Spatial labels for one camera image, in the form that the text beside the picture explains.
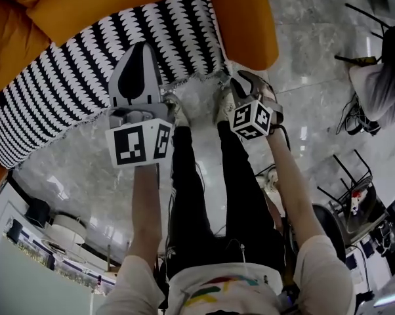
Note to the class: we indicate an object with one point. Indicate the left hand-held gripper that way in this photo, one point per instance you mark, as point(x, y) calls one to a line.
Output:
point(132, 146)

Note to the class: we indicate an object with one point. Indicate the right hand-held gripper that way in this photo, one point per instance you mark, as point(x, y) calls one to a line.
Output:
point(250, 120)

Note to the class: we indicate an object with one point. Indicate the black and white patterned pillow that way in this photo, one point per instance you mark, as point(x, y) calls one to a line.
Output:
point(69, 71)

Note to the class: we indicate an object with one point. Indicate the orange sofa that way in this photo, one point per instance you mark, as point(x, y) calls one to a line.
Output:
point(250, 21)

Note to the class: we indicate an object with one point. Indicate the person's left forearm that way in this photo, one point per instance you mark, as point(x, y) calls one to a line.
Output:
point(146, 215)

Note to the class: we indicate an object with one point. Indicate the person's right forearm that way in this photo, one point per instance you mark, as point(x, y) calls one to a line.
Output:
point(296, 192)

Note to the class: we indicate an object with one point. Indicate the person's right shoe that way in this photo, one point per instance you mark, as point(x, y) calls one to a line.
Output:
point(224, 105)

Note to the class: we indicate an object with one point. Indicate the person's shoe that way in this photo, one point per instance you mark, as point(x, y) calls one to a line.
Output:
point(178, 110)
point(224, 105)

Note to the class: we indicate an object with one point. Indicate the person's left shoe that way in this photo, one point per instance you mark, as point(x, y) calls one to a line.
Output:
point(178, 110)

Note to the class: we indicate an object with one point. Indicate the person's right leg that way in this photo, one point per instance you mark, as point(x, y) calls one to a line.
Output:
point(243, 182)

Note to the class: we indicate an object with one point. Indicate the person's leg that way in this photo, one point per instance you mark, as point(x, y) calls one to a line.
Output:
point(187, 192)
point(243, 182)

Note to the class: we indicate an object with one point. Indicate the person's left leg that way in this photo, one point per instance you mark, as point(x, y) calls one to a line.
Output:
point(187, 192)

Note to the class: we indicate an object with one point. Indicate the black metal chair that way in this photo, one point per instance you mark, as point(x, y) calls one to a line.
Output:
point(366, 16)

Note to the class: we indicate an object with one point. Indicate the white round stool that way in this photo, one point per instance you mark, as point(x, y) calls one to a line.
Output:
point(69, 230)

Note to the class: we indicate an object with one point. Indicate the black waste bin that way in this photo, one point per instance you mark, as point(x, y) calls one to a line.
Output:
point(37, 212)

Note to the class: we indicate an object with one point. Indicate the black office chair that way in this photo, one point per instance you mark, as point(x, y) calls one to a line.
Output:
point(328, 228)

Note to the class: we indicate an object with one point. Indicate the grey metal chair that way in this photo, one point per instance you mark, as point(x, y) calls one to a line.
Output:
point(365, 222)

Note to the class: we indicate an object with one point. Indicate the person's white shirt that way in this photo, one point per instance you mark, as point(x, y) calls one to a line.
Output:
point(237, 274)

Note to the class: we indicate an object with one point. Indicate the black folding chair frame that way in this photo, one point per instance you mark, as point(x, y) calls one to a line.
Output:
point(343, 172)

